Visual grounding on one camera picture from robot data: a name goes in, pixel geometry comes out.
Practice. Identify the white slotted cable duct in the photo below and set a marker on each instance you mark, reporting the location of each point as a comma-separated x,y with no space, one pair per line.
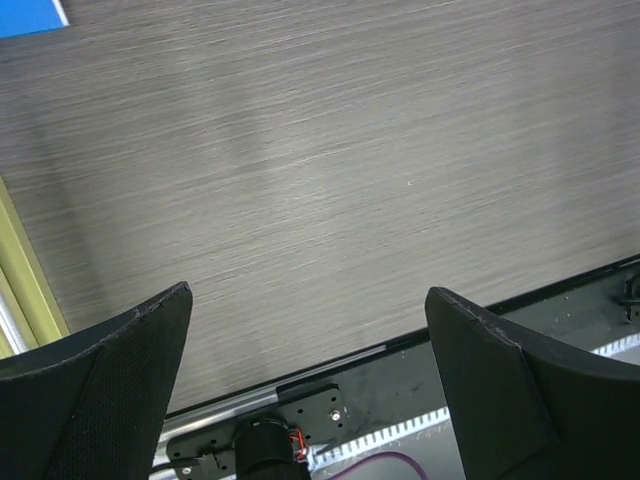
400,435

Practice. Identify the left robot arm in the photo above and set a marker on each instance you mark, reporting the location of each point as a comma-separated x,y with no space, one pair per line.
270,450

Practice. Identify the blue folder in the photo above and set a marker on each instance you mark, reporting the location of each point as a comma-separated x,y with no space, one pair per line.
28,17

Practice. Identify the yellow-green box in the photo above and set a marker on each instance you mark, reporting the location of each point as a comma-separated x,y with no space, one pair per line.
30,315

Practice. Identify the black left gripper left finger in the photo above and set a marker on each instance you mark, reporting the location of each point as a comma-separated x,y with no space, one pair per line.
92,404

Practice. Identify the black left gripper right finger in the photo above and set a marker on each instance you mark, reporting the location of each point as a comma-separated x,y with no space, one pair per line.
526,406

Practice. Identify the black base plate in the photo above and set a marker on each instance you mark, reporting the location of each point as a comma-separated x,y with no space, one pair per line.
356,394

